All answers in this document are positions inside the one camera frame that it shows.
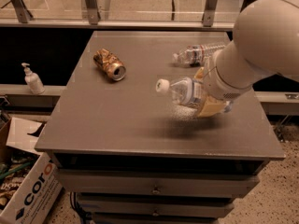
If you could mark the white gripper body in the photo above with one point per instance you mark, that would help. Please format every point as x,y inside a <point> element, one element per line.
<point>216,80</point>

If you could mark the white pump dispenser bottle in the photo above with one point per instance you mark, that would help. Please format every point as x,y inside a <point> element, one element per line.
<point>32,80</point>

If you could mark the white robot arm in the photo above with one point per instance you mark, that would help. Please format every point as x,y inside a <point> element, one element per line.
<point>265,42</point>

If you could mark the metal railing frame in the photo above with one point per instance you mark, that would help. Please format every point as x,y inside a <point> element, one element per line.
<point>205,15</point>

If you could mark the grey metal drawer cabinet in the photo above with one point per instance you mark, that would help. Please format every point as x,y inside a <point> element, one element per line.
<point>131,156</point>

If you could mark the crushed gold soda can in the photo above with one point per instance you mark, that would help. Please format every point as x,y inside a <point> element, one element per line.
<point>110,64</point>

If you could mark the clear plastic bottle red label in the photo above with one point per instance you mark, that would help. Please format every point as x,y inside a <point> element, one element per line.
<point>196,55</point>

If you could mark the white cardboard box with lettering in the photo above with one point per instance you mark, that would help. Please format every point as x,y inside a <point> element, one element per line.
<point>32,201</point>

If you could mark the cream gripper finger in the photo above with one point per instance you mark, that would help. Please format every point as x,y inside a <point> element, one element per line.
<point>211,106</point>
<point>199,74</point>

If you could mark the blue label plastic water bottle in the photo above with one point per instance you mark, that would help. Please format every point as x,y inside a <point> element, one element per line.
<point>186,91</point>

